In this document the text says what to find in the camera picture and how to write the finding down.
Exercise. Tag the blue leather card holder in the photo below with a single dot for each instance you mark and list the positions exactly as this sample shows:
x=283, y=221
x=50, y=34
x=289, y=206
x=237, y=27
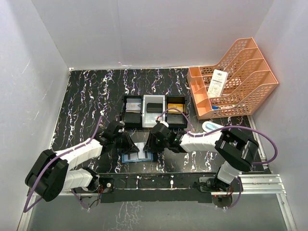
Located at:
x=132, y=157

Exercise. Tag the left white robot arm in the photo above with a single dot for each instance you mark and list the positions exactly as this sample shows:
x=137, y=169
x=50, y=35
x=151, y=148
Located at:
x=54, y=172

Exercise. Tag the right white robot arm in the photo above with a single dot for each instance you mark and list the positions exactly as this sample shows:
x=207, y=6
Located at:
x=237, y=149

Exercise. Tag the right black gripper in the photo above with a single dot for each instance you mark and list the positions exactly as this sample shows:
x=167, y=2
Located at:
x=155, y=141

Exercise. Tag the aluminium frame rail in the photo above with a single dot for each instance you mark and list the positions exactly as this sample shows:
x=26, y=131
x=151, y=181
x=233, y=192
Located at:
x=167, y=202

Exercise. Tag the orange mesh file organizer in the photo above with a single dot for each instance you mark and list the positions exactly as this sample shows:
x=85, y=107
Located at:
x=249, y=82

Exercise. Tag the packaged nail clipper blister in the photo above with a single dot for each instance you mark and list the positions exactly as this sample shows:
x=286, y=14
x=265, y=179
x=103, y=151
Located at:
x=209, y=126

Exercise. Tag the three-compartment black white tray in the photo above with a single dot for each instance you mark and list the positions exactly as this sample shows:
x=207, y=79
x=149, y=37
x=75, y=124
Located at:
x=142, y=111

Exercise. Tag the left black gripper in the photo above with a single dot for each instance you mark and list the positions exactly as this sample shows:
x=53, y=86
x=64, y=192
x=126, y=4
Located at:
x=124, y=140

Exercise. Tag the patterned white card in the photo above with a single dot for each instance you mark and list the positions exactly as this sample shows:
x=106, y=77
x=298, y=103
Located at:
x=133, y=107

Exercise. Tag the white paper receipt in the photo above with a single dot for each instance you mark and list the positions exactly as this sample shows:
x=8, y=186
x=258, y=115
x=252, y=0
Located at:
x=217, y=83

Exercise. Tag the black credit card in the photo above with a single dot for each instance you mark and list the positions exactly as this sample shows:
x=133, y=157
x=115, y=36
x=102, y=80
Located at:
x=154, y=107

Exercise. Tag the gold credit card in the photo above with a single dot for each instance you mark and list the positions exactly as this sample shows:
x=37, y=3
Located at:
x=176, y=108

